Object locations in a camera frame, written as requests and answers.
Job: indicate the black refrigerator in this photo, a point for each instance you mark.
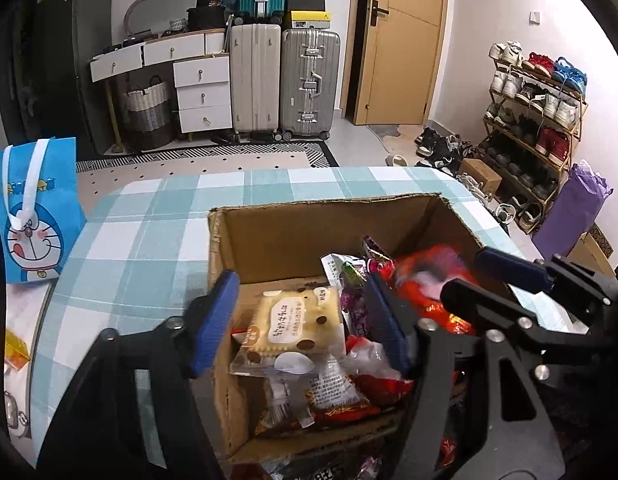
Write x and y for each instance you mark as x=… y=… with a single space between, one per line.
x=74 y=60

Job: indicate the silver suitcase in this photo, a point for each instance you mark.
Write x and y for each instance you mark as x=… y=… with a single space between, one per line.
x=309 y=80

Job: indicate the woven laundry basket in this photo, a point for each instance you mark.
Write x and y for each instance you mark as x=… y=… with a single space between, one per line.
x=146 y=110

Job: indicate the purple bag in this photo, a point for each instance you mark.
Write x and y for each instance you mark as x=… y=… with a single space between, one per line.
x=571 y=210

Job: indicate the pile of dark sneakers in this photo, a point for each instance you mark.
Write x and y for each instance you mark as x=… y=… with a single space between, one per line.
x=439 y=152

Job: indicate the blue cartoon tote bag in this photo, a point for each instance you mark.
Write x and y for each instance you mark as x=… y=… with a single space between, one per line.
x=36 y=210

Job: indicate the wall switch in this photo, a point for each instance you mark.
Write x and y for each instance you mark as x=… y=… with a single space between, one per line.
x=534 y=17

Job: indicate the white silver snack packet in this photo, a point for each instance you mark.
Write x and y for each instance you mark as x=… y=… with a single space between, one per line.
x=336 y=265

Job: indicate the white drawer dresser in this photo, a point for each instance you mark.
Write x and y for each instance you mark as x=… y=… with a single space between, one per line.
x=199 y=80

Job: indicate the plain black shoe box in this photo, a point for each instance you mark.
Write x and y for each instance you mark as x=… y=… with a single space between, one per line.
x=305 y=2

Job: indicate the dark purple snack packet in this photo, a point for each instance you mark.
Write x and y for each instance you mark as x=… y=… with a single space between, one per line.
x=356 y=305

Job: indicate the beige suitcase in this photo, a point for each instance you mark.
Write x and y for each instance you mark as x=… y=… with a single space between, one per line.
x=255 y=80

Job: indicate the black bag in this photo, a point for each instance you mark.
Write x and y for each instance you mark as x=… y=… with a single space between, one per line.
x=209 y=10

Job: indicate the cream biscuit packet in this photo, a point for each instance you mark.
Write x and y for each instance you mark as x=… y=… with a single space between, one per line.
x=289 y=325

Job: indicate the yellow carton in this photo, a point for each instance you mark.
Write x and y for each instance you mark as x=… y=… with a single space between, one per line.
x=9 y=350

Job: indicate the yellow black box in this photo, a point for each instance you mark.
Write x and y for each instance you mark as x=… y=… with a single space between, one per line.
x=309 y=19

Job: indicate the wooden door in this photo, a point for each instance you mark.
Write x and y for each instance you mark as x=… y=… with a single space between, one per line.
x=404 y=40

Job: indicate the wooden shoe rack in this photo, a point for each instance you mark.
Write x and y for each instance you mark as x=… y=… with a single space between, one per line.
x=494 y=120

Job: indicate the grey oval frame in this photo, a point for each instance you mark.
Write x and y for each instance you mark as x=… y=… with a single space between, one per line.
x=156 y=2

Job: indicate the patterned floor rug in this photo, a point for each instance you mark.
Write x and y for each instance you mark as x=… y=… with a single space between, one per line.
x=204 y=156

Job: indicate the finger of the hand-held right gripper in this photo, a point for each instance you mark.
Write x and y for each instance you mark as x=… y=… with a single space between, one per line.
x=469 y=300
x=509 y=270

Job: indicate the small cardboard box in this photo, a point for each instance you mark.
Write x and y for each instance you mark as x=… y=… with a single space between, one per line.
x=481 y=176

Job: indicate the red cookie snack packet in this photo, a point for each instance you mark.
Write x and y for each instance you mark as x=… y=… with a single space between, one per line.
x=429 y=270

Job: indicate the white slipper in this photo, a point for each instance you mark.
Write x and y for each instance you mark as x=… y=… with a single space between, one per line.
x=403 y=161

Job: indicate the black patterned cardboard box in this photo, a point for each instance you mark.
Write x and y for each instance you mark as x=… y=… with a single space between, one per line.
x=596 y=247

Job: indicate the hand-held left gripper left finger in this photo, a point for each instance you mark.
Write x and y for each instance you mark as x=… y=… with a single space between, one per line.
x=216 y=320

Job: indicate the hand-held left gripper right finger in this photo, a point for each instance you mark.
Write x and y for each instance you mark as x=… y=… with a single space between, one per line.
x=386 y=325

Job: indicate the shoe rack with shoes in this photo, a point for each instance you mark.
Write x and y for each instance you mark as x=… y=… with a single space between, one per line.
x=536 y=105

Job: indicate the red shiny snack packet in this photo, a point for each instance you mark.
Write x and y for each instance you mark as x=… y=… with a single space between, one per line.
x=384 y=390

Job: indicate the brown cardboard box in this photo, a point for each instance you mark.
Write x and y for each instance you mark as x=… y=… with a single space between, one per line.
x=284 y=240

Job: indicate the teal checked tablecloth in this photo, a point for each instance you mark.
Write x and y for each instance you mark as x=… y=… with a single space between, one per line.
x=154 y=230

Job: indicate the clear small snack wrapper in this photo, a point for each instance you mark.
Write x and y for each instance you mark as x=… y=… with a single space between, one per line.
x=289 y=405

